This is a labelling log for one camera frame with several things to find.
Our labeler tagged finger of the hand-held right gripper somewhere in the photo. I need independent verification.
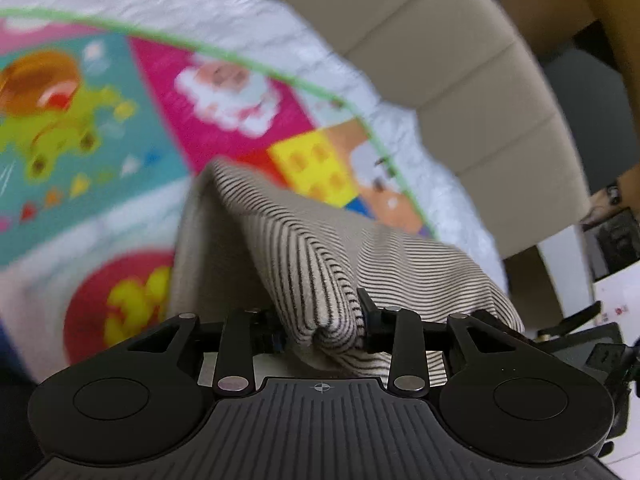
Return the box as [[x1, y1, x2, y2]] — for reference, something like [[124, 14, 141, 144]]
[[556, 301, 602, 332]]

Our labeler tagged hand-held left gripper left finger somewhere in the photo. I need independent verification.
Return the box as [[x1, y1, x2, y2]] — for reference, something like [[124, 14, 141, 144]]
[[126, 308, 288, 396]]

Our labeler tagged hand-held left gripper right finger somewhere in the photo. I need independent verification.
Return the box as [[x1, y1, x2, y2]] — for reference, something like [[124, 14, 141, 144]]
[[356, 287, 547, 397]]

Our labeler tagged beige striped garment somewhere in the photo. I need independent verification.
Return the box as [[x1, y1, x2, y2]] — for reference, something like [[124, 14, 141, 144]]
[[167, 157, 526, 381]]

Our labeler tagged white box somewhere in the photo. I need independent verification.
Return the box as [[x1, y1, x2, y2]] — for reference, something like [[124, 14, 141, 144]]
[[592, 260, 640, 332]]

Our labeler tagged white furniture panel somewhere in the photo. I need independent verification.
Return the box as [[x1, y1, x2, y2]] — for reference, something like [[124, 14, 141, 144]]
[[537, 224, 598, 323]]

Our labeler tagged colourful cartoon printed blanket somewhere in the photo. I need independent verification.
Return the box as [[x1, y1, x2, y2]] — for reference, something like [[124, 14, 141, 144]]
[[0, 7, 441, 381]]

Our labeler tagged beige padded headboard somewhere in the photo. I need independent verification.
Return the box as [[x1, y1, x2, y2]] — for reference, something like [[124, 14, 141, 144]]
[[220, 0, 593, 261]]

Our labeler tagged white quilted bedsheet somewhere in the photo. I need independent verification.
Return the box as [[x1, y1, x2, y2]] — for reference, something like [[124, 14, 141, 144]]
[[0, 0, 511, 311]]

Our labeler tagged yellow wooden frame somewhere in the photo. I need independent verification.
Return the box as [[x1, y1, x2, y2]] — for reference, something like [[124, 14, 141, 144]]
[[572, 0, 640, 88]]

